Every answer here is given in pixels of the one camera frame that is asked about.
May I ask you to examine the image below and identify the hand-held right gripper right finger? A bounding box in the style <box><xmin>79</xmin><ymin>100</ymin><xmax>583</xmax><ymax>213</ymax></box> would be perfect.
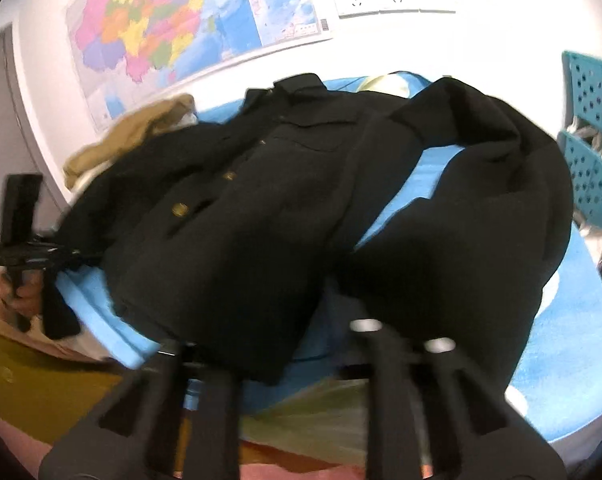
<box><xmin>350</xmin><ymin>319</ymin><xmax>568</xmax><ymax>480</ymax></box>

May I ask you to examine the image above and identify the blue printed blanket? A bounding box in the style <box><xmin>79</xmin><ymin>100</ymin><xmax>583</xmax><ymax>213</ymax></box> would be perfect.
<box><xmin>56</xmin><ymin>71</ymin><xmax>602</xmax><ymax>443</ymax></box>

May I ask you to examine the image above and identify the tan garment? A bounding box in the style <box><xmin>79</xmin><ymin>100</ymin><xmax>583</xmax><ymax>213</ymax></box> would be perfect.
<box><xmin>62</xmin><ymin>93</ymin><xmax>198</xmax><ymax>192</ymax></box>

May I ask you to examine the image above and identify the cream pillow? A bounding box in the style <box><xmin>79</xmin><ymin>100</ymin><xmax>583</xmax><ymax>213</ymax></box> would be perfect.
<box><xmin>356</xmin><ymin>74</ymin><xmax>413</xmax><ymax>97</ymax></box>

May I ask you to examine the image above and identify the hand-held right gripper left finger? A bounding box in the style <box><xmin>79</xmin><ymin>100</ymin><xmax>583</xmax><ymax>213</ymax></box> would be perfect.
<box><xmin>38</xmin><ymin>339</ymin><xmax>243</xmax><ymax>480</ymax></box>

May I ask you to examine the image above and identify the yellow cloth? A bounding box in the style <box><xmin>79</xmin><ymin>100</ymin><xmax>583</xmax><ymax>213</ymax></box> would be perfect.
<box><xmin>0</xmin><ymin>329</ymin><xmax>128</xmax><ymax>453</ymax></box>

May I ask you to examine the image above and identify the black coat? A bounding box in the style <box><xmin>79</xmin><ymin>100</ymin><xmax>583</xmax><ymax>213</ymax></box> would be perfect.
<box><xmin>41</xmin><ymin>73</ymin><xmax>576</xmax><ymax>397</ymax></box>

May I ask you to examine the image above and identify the colourful wall map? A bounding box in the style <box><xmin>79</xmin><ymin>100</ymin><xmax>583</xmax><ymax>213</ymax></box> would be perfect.
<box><xmin>65</xmin><ymin>0</ymin><xmax>334</xmax><ymax>133</ymax></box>

